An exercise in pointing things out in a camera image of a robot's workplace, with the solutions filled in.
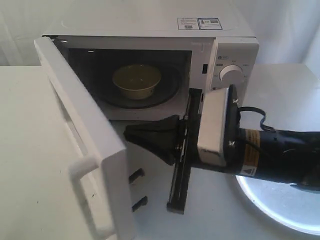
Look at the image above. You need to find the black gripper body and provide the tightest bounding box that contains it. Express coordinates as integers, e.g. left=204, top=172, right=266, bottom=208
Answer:
left=166, top=87, right=240, bottom=215

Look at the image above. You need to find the yellow-green bowl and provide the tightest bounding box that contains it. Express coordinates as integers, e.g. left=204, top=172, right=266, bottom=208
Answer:
left=112, top=64, right=162, bottom=100

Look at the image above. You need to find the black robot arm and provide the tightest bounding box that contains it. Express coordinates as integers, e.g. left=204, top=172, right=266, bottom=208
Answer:
left=123, top=85, right=320, bottom=214

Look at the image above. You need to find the white microwave oven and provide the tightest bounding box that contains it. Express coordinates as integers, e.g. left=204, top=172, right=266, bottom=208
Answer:
left=41, top=12, right=259, bottom=121

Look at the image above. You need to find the upper white control knob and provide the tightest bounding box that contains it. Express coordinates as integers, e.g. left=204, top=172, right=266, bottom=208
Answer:
left=219, top=64, right=245, bottom=86

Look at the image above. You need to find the round silver metal tray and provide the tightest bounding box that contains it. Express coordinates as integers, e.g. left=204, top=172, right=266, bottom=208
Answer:
left=235, top=176, right=320, bottom=236

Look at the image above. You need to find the white camera box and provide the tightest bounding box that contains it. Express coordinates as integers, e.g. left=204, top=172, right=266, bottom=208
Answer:
left=197, top=88, right=229, bottom=167

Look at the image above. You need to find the black cable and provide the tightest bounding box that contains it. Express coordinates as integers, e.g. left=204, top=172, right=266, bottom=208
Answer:
left=236, top=106, right=277, bottom=153

